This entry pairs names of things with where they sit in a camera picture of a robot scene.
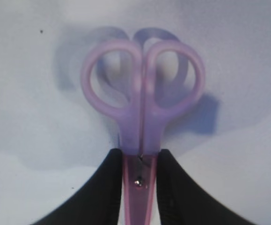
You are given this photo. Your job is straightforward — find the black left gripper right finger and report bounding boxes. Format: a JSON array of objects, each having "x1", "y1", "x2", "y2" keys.
[{"x1": 156, "y1": 149, "x2": 252, "y2": 225}]

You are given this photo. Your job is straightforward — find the pink scissors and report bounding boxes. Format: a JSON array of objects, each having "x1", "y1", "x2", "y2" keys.
[{"x1": 81, "y1": 39, "x2": 205, "y2": 225}]

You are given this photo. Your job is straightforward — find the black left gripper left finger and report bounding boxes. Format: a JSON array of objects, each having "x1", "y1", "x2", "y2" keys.
[{"x1": 34, "y1": 149, "x2": 123, "y2": 225}]

